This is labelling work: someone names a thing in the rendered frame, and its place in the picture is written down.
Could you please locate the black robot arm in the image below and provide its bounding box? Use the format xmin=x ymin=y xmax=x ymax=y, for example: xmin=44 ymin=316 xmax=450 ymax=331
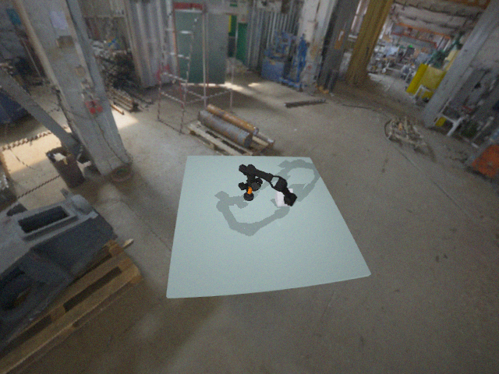
xmin=239 ymin=164 xmax=297 ymax=206

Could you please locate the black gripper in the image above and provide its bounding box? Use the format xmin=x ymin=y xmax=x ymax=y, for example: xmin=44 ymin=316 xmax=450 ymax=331
xmin=238 ymin=176 xmax=263 ymax=192

